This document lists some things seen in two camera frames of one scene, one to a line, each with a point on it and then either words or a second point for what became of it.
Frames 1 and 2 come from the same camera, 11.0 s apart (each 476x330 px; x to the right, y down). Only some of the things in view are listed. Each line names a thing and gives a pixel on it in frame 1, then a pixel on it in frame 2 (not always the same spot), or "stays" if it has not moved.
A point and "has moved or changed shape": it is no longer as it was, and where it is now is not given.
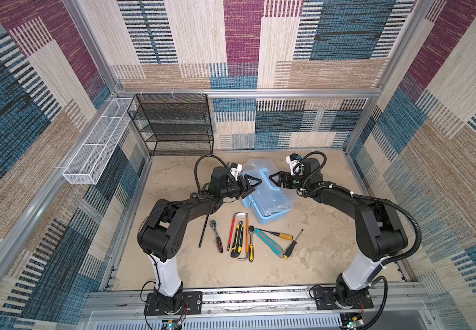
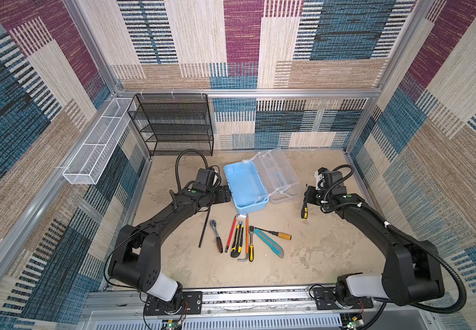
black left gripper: [247, 192] → [223, 194]
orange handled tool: [247, 234] stays
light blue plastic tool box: [269, 201] has moved or changed shape
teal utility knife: [272, 245] stays
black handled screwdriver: [289, 250] → [304, 211]
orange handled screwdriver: [281, 235] stays
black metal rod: [203, 231] stays
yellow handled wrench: [251, 247] stays
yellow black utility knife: [236, 247] stays
